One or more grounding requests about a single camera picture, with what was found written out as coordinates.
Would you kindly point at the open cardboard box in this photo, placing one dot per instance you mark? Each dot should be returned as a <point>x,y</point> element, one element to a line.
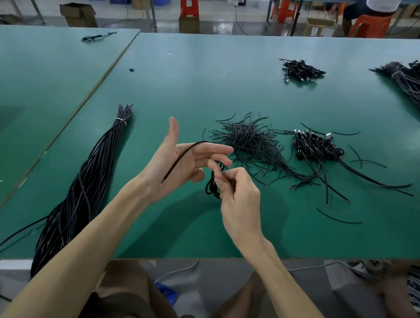
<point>78,15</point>

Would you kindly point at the person's right forearm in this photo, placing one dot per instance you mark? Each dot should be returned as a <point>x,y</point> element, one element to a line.
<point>298,307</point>

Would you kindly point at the person's left hand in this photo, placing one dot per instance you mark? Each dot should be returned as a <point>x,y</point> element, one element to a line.
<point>174,169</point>

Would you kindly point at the orange plastic stool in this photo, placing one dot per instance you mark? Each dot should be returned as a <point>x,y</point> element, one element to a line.
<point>369,27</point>
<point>286,12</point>

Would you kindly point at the red plastic stool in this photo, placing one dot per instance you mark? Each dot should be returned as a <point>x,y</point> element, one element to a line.
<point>189,5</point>

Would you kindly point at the blue plastic item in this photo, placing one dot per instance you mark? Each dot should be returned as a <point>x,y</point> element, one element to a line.
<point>166,294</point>

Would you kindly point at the person's right hand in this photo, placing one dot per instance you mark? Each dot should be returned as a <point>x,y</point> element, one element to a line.
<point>240,207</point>

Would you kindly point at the small cardboard box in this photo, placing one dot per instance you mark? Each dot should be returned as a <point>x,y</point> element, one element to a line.
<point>189,25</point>

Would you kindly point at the person's brown shorts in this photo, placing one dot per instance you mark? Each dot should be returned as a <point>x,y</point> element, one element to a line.
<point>137,305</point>

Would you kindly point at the black fan on stand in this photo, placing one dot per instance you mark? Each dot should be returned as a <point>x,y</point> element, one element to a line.
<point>299,11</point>

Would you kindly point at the person's left forearm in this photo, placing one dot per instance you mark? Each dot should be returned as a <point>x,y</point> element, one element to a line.
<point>73,262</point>

